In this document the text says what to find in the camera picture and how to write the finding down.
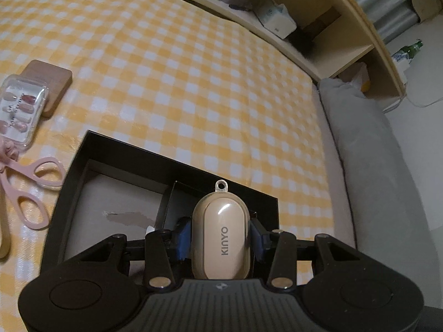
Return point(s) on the white tissue box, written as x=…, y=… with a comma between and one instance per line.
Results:
x=277, y=20

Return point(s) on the wooden headboard shelf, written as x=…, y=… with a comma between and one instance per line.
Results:
x=346, y=3

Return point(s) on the brown square compact box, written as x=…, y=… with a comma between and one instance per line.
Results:
x=52, y=76

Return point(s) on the white yellow packet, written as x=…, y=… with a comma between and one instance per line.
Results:
x=363, y=79

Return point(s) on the small black box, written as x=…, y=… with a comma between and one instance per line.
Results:
x=169, y=207

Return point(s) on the clear nail tips box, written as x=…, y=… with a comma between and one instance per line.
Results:
x=20, y=110

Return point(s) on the beige earbud case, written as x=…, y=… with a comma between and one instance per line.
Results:
x=221, y=235

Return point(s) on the grey pillow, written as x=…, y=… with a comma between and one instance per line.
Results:
x=380, y=166

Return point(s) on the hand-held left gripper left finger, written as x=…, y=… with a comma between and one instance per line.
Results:
x=183, y=239

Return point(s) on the large black box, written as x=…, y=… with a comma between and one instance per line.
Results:
x=69, y=183

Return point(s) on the pink mottled object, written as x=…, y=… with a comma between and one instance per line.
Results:
x=7, y=149

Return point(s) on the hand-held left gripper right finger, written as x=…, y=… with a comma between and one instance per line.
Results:
x=258, y=239

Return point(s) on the pink eyelash curler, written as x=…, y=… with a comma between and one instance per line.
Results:
x=33, y=214

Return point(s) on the silver grey curtain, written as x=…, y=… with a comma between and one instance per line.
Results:
x=380, y=7

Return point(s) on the black fuzzy object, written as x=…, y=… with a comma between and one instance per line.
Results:
x=304, y=39

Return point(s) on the green glass bottle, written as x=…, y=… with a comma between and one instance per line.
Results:
x=413, y=50

